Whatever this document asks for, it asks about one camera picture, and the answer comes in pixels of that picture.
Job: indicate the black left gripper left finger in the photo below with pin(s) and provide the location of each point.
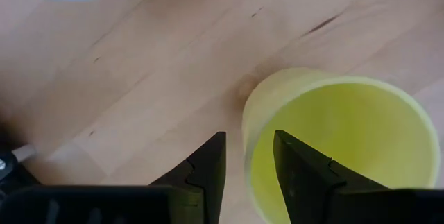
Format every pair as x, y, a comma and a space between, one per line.
208, 168

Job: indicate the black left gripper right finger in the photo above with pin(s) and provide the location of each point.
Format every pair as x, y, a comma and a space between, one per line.
298, 172

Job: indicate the yellow-green mug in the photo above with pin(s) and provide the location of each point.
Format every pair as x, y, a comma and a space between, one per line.
364, 130

